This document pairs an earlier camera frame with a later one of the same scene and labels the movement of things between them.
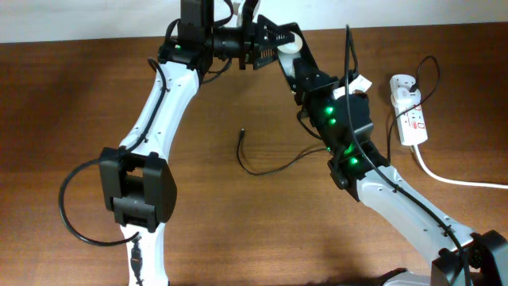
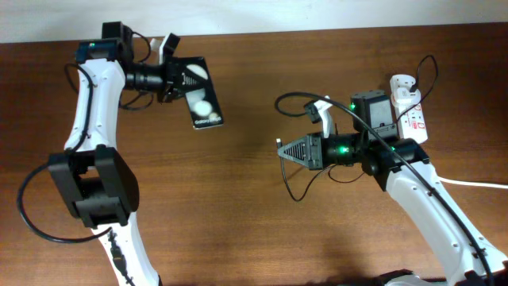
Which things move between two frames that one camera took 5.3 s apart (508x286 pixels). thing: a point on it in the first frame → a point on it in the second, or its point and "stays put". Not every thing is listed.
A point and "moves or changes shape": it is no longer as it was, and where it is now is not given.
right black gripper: [317, 81] → [314, 160]
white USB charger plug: [403, 97] stays put
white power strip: [411, 122] stays put
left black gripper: [252, 42] → [174, 74]
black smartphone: [304, 56] → [201, 98]
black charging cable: [399, 110] moves or changes shape
